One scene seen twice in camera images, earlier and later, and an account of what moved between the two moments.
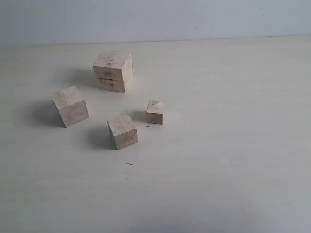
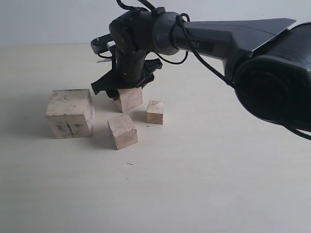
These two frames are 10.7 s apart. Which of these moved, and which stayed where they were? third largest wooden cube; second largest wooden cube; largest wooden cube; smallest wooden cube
Moved: largest wooden cube; second largest wooden cube
Stayed: smallest wooden cube; third largest wooden cube
